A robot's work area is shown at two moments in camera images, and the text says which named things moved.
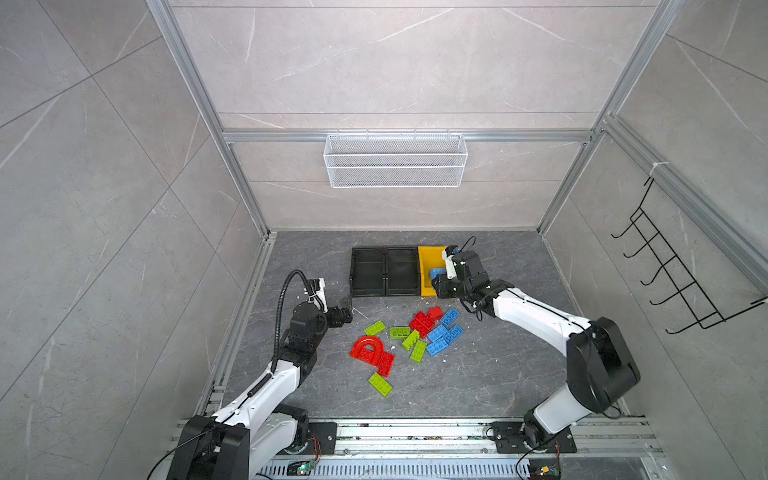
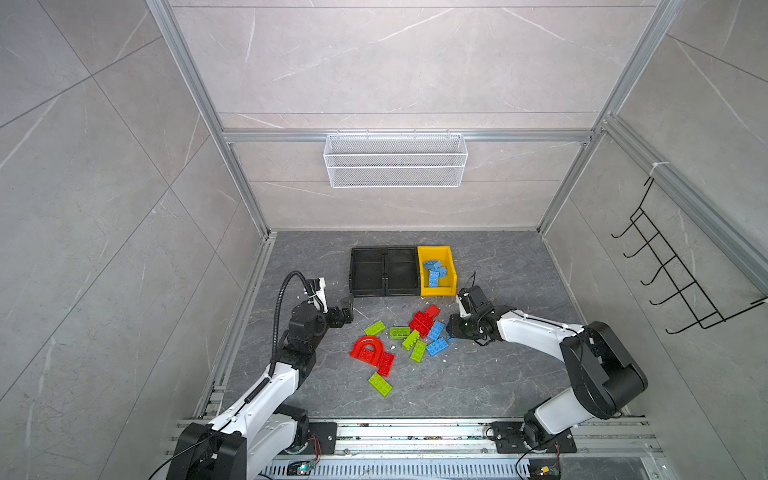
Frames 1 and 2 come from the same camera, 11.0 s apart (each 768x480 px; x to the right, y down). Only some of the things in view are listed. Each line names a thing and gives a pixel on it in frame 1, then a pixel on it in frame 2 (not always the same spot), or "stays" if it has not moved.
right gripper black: x=441 y=286 to x=453 y=327
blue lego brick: x=437 y=333 stays
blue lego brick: x=437 y=345 stays
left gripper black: x=338 y=320 stays
